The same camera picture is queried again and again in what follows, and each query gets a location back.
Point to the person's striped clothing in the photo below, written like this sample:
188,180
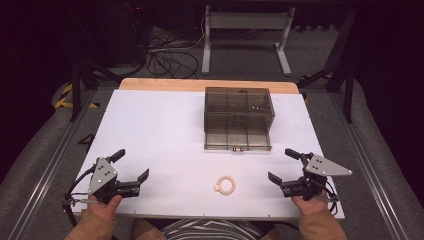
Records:
210,230

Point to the aluminium floor rail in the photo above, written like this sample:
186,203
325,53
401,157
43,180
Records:
370,173
50,166

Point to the person's leg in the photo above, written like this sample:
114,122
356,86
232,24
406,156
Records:
145,230

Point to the transparent grey drawer box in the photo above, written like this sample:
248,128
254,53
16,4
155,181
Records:
238,116

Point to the yellow black hazard tape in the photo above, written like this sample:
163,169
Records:
65,96

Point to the white metal stand frame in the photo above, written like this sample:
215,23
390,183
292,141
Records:
246,20

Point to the person's left hand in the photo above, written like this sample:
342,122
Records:
105,210

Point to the white board sheet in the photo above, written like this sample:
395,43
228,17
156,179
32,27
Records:
166,133

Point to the person's right hand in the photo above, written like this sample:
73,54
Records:
310,206

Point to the black metal stand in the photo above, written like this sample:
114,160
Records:
346,73
77,90

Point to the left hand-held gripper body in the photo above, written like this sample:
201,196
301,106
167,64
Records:
101,176

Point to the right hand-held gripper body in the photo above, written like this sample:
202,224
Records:
320,166

